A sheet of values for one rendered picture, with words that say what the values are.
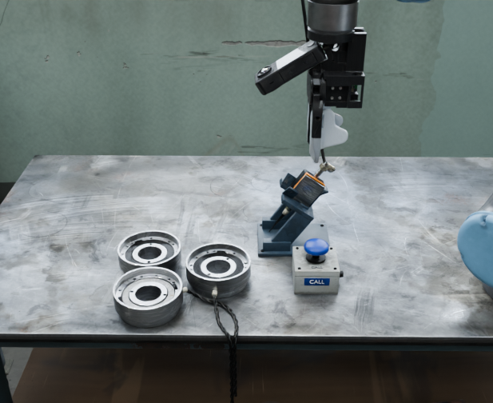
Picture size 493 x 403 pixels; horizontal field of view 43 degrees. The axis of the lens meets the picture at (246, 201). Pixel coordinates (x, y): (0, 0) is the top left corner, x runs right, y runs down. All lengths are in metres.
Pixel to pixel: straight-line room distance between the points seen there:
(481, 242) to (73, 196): 0.81
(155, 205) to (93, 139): 1.52
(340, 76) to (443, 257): 0.38
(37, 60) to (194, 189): 1.50
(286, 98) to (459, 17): 0.73
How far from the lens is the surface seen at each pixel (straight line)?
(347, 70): 1.00
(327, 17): 0.95
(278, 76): 0.98
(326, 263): 1.02
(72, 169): 1.44
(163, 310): 0.95
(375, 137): 2.73
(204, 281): 0.99
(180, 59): 2.58
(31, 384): 1.29
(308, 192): 1.08
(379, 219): 1.23
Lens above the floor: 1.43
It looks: 30 degrees down
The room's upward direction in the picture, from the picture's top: straight up
